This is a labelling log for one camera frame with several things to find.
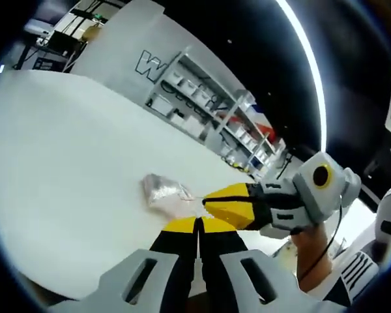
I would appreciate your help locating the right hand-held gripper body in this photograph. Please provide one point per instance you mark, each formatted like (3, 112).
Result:
(326, 195)

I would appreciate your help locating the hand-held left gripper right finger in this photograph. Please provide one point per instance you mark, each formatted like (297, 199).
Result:
(241, 283)

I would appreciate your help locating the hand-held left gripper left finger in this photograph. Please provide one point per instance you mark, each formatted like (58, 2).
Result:
(150, 280)

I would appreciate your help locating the clear resealable bag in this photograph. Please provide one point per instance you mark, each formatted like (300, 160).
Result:
(164, 194)

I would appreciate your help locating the black tripod stand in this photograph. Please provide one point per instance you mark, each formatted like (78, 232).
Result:
(286, 164)

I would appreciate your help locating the grey storage shelf unit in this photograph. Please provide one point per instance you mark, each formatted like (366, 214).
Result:
(215, 111)

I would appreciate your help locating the white striped sleeve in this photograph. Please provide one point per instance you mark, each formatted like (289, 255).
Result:
(355, 277)

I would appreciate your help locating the white ceiling light strip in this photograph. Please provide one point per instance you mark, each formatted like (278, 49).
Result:
(314, 71)

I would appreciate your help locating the black cabinet with label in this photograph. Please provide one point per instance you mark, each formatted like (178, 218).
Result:
(50, 62)

